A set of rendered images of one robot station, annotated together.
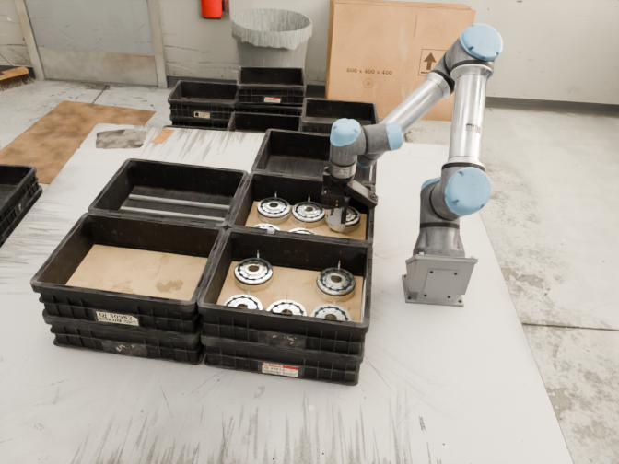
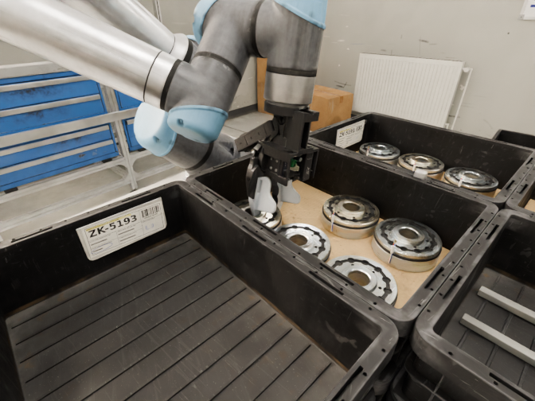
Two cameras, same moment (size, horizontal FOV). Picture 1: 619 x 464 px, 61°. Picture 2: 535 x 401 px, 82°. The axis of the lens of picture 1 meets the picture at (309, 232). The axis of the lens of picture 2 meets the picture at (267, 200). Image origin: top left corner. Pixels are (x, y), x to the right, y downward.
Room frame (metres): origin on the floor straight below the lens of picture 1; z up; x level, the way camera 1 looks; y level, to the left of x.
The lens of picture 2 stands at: (1.65, 0.22, 1.17)
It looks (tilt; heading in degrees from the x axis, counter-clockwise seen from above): 32 degrees down; 222
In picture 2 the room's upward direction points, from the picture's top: straight up
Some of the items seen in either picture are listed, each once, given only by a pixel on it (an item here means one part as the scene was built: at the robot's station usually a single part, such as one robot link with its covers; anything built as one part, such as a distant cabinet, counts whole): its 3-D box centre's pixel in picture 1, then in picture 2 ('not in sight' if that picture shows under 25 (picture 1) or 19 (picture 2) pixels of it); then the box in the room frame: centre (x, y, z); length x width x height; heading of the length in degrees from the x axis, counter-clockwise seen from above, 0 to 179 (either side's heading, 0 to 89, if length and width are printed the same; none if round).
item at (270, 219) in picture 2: (344, 214); (252, 214); (1.33, -0.10, 0.86); 0.10 x 0.10 x 0.01
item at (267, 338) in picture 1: (290, 291); (408, 169); (0.97, 0.04, 0.87); 0.40 x 0.30 x 0.11; 85
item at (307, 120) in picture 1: (336, 148); not in sight; (2.63, -0.12, 0.37); 0.40 x 0.30 x 0.45; 90
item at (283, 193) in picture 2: (335, 220); (287, 195); (1.26, -0.08, 0.88); 0.06 x 0.03 x 0.09; 86
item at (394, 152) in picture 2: (330, 319); (379, 149); (0.89, -0.07, 0.86); 0.10 x 0.10 x 0.01
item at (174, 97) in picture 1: (207, 117); not in sight; (3.02, 0.68, 0.31); 0.40 x 0.30 x 0.34; 90
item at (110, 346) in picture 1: (144, 301); not in sight; (1.00, 0.44, 0.76); 0.40 x 0.30 x 0.12; 85
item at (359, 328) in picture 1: (291, 276); (413, 148); (0.97, 0.04, 0.92); 0.40 x 0.30 x 0.02; 85
